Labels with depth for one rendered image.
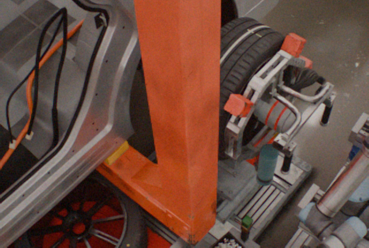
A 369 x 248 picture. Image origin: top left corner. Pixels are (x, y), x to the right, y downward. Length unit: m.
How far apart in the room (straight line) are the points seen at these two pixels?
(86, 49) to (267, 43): 0.79
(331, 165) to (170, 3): 2.23
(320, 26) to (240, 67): 2.07
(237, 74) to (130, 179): 0.70
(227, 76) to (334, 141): 1.42
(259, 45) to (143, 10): 0.94
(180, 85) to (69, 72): 1.03
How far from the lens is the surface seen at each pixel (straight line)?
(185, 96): 1.38
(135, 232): 2.38
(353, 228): 1.60
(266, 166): 2.35
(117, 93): 2.09
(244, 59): 2.07
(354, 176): 1.64
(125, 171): 2.34
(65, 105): 2.20
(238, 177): 2.82
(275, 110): 2.24
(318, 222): 1.70
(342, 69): 3.75
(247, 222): 2.22
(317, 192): 2.20
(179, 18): 1.17
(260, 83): 2.05
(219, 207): 2.79
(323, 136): 3.33
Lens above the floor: 2.66
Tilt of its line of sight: 52 degrees down
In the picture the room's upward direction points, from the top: 3 degrees counter-clockwise
